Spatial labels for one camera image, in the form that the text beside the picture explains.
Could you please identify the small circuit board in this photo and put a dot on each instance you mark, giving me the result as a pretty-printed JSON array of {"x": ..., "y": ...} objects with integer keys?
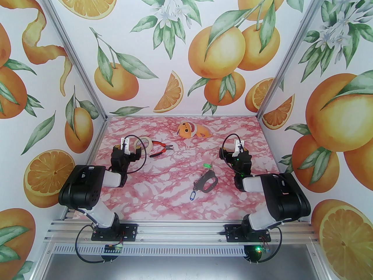
[{"x": 113, "y": 247}]

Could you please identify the key with green tag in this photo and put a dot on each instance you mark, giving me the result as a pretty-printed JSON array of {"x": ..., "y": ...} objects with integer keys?
[{"x": 207, "y": 166}]

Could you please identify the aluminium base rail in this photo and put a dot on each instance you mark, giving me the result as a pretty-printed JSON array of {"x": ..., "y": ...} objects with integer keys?
[{"x": 180, "y": 229}]

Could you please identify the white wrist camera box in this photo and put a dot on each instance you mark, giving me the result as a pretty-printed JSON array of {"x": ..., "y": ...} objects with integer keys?
[
  {"x": 125, "y": 146},
  {"x": 239, "y": 146}
]

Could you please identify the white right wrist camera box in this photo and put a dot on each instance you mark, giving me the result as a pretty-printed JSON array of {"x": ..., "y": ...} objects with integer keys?
[{"x": 239, "y": 146}]

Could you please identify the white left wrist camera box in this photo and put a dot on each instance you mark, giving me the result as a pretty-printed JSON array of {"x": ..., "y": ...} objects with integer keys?
[{"x": 125, "y": 146}]

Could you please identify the key with blue tag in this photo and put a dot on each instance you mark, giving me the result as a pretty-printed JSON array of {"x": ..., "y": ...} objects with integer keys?
[{"x": 195, "y": 196}]

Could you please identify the aluminium frame post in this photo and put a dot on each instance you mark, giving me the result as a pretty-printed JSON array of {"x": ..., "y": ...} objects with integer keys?
[
  {"x": 291, "y": 51},
  {"x": 70, "y": 54}
]

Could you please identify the black controller with green light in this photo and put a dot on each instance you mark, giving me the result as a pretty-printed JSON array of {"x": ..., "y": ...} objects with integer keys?
[{"x": 256, "y": 251}]

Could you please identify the orange plush toy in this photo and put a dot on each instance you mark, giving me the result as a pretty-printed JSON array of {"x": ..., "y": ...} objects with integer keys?
[{"x": 186, "y": 129}]

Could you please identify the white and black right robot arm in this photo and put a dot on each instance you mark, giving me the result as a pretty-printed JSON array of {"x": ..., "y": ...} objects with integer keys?
[{"x": 285, "y": 197}]

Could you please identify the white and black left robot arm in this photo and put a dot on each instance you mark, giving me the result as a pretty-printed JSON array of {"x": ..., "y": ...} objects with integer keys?
[{"x": 81, "y": 191}]

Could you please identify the beige masking tape roll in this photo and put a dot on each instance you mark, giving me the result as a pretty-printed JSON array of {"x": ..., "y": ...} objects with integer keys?
[{"x": 149, "y": 147}]

